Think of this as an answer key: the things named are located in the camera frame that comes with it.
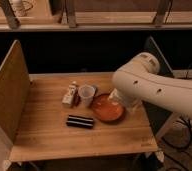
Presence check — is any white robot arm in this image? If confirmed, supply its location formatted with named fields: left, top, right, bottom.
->
left=109, top=52, right=192, bottom=119

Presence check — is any left wooden side panel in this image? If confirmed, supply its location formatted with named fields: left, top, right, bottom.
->
left=0, top=40, right=30, bottom=146

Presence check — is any white bottle on shelf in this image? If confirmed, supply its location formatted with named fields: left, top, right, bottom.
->
left=12, top=0, right=26, bottom=17

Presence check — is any right dark side panel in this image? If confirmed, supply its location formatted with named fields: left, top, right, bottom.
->
left=141, top=35, right=174, bottom=136

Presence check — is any wooden shelf rail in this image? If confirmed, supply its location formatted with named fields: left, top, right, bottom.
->
left=0, top=0, right=192, bottom=33

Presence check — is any clear plastic cup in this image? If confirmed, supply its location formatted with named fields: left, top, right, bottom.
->
left=78, top=85, right=95, bottom=107

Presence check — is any black rectangular box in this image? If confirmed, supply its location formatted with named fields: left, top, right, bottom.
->
left=66, top=115, right=94, bottom=129

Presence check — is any orange ceramic bowl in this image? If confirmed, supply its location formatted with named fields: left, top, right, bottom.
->
left=91, top=94, right=125, bottom=122

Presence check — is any blue sponge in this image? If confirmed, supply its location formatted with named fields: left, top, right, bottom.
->
left=92, top=85, right=98, bottom=94

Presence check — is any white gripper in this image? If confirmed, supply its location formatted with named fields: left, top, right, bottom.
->
left=108, top=89, right=141, bottom=112

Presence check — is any black floor cable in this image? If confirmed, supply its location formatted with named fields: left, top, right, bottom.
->
left=161, top=117, right=192, bottom=171

